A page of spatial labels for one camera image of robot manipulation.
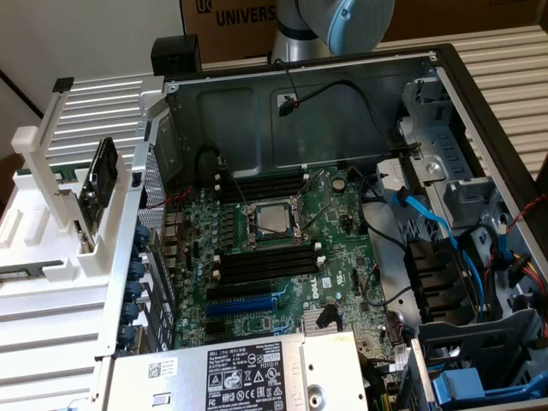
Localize plain brown cardboard box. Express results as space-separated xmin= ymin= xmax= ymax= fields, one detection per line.
xmin=378 ymin=0 xmax=548 ymax=43

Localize Universal Robots cardboard box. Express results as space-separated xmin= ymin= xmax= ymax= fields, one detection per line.
xmin=179 ymin=0 xmax=280 ymax=65

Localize black cable with plug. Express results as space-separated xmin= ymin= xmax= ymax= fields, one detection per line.
xmin=273 ymin=58 xmax=419 ymax=152

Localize black RAM slot bank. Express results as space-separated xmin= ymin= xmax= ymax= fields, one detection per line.
xmin=213 ymin=171 xmax=311 ymax=203
xmin=212 ymin=241 xmax=326 ymax=286

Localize grey power supply with label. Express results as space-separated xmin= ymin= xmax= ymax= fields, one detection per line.
xmin=97 ymin=329 xmax=369 ymax=411

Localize blue SATA wire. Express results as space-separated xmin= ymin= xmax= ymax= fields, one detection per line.
xmin=391 ymin=188 xmax=487 ymax=326

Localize black plastic fan shroud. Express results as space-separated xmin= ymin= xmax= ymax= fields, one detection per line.
xmin=403 ymin=238 xmax=474 ymax=325

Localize graphics card black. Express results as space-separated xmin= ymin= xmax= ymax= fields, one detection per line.
xmin=76 ymin=136 xmax=120 ymax=223

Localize black block mount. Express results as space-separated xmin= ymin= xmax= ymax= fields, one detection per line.
xmin=151 ymin=35 xmax=203 ymax=77

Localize CPU in socket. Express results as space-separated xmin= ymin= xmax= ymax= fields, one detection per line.
xmin=254 ymin=205 xmax=293 ymax=235

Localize green Dell motherboard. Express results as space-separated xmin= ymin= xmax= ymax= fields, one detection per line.
xmin=164 ymin=165 xmax=414 ymax=360

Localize silver chipset heatsink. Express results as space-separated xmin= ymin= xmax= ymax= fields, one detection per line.
xmin=302 ymin=308 xmax=344 ymax=334

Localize grey metal disk bay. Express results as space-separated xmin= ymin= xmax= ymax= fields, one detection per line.
xmin=396 ymin=76 xmax=515 ymax=228

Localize metal socket locking lever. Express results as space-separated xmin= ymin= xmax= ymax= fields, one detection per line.
xmin=217 ymin=156 xmax=254 ymax=223
xmin=295 ymin=197 xmax=337 ymax=235

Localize open black PC case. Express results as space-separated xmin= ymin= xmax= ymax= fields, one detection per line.
xmin=96 ymin=41 xmax=548 ymax=411

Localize blue disk caddy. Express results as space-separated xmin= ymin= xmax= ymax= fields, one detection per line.
xmin=430 ymin=368 xmax=543 ymax=406

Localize blue expansion slot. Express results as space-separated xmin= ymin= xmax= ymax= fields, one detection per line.
xmin=205 ymin=298 xmax=277 ymax=318

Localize red black twisted wire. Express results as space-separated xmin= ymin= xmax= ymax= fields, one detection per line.
xmin=504 ymin=192 xmax=548 ymax=235

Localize thin red fan wire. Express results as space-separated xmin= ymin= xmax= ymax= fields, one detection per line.
xmin=164 ymin=190 xmax=194 ymax=258

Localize yellow red power wires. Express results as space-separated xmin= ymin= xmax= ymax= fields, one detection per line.
xmin=507 ymin=252 xmax=548 ymax=339

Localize white parts rack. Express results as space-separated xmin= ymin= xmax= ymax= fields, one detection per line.
xmin=0 ymin=76 xmax=166 ymax=411

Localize green RAM stick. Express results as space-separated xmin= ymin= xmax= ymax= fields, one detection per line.
xmin=0 ymin=267 xmax=44 ymax=283

